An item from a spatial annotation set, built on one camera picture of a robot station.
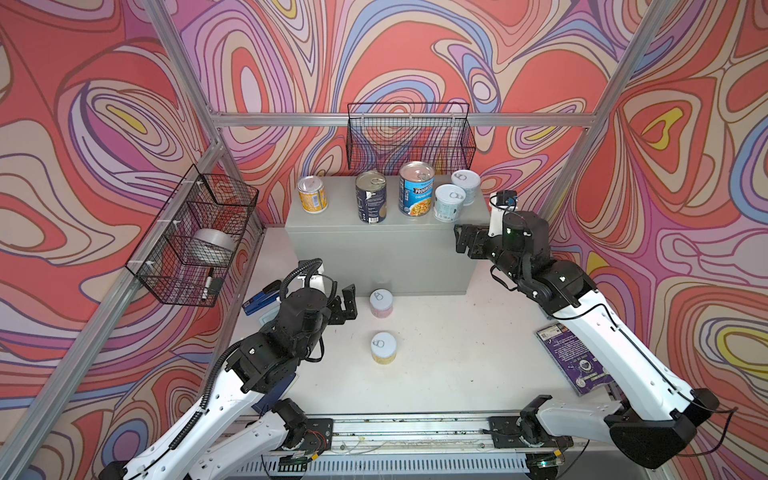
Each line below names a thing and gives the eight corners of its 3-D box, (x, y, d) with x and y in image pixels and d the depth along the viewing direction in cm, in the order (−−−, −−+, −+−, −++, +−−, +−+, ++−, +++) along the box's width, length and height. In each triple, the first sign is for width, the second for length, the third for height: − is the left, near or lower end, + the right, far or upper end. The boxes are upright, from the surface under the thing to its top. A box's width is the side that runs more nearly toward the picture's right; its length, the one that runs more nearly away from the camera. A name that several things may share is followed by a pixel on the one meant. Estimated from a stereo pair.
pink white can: (369, 318, 95) (368, 310, 91) (370, 296, 100) (369, 288, 96) (393, 318, 95) (393, 310, 91) (393, 296, 100) (393, 288, 96)
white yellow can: (371, 364, 87) (370, 356, 82) (371, 340, 92) (370, 331, 86) (396, 364, 87) (396, 356, 82) (395, 340, 91) (396, 331, 86)
